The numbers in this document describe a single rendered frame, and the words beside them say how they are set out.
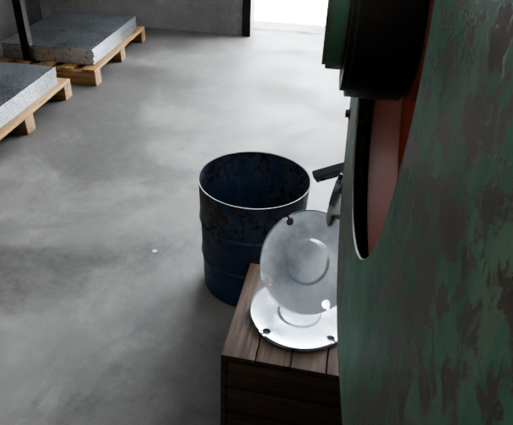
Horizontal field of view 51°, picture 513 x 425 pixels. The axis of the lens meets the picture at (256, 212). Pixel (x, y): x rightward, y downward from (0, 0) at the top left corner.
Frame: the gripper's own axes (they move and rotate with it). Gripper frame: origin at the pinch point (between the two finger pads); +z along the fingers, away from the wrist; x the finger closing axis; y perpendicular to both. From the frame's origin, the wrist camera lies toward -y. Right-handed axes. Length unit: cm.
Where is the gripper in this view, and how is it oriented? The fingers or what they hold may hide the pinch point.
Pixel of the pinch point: (327, 220)
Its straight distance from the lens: 147.5
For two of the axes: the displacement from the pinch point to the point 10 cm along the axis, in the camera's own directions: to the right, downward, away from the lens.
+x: 3.1, 2.5, 9.2
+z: -3.7, 9.2, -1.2
